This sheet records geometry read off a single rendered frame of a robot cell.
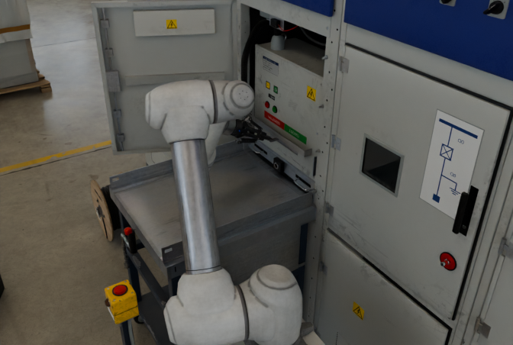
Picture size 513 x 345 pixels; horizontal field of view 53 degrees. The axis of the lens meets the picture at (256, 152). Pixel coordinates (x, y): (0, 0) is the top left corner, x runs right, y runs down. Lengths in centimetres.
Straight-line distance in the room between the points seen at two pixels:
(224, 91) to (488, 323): 102
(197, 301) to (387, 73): 88
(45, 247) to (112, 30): 162
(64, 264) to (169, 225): 136
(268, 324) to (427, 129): 72
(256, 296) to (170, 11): 135
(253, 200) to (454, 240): 90
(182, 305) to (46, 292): 180
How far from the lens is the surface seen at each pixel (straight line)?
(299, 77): 210
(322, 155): 202
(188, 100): 145
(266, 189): 226
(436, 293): 180
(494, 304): 166
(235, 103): 145
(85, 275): 322
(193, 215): 145
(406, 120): 162
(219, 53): 243
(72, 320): 299
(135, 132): 258
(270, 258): 218
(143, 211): 217
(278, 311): 148
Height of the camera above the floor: 210
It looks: 30 degrees down
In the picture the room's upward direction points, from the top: 1 degrees clockwise
